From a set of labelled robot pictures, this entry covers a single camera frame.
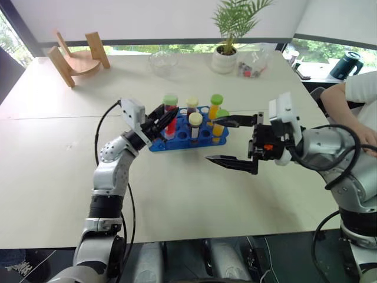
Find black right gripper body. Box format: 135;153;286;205
247;123;289;162

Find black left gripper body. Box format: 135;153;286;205
140;115;166;144

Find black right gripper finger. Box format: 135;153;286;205
205;148;260;176
212;111;264;129

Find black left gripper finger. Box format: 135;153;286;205
154;107;180;134
147;103;166;123

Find red test tube green cap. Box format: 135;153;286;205
163;93;180;140

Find orange test tube green cap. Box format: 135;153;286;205
211;108;230;143
207;94;223;126

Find blue test tube rack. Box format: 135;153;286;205
148;106;230;153

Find dark test tube cream cap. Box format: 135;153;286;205
188;113;203;143

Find short test tube cream cap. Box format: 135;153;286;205
186;96;200;116

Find person's bare hand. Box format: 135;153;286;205
355;124;377;157

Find clear glass bowl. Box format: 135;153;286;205
148;50;181;79

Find clear plastic bag with parts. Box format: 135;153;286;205
235;44;276;80

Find potted palm white pot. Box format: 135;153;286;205
211;0;275;74

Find grey chair back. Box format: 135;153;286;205
309;87;332;119

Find black flat object stack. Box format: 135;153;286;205
293;62;312;80

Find wooden bamboo stand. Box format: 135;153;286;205
47;30;111;88

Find silver rounded leg shell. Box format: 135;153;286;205
137;241;164;283
206;238;252;283

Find dark green electric kettle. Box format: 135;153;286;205
329;50;363;80

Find person's white shirt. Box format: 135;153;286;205
344;72;377;130

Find dark chair backrest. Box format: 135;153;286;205
0;47;26;104

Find dark sneaker white laces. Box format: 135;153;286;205
0;249;52;283

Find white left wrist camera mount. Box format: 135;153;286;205
120;98;151;145

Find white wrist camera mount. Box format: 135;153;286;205
120;98;151;145
267;91;306;166

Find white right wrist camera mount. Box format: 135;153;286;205
267;91;306;166

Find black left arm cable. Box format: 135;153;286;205
94;100;138;266

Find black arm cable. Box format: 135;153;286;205
94;100;138;266
284;123;363;283

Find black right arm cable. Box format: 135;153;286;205
284;123;363;283

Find thin white cable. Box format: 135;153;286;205
260;268;275;283

